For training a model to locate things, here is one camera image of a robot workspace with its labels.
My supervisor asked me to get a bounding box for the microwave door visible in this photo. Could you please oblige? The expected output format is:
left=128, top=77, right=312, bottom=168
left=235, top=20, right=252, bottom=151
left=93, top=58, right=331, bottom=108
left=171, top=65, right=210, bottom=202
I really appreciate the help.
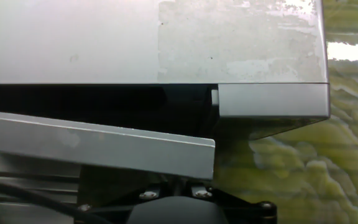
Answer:
left=0, top=108, right=216, bottom=187

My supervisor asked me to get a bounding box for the silver microwave oven body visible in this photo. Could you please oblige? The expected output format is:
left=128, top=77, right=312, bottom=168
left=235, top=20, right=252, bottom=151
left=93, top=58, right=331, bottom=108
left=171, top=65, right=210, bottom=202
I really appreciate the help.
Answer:
left=0, top=0, right=331, bottom=141

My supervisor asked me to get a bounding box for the green marble pattern mat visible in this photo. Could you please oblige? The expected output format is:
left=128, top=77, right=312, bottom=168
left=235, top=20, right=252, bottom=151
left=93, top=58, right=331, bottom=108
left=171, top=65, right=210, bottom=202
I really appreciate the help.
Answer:
left=211, top=0, right=358, bottom=224

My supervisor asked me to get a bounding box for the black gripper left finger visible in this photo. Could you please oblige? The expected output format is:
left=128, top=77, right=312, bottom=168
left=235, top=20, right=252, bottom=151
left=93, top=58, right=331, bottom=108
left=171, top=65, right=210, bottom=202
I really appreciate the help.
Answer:
left=75, top=185, right=164, bottom=224

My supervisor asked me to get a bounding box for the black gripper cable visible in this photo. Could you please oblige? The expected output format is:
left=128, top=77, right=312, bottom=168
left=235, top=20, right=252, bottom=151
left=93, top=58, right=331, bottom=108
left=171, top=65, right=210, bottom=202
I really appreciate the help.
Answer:
left=0, top=175, right=114, bottom=224

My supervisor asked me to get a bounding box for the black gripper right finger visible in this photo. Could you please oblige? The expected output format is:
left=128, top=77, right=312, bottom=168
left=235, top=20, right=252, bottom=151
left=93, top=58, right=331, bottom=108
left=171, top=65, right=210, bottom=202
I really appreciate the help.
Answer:
left=188, top=183, right=278, bottom=224

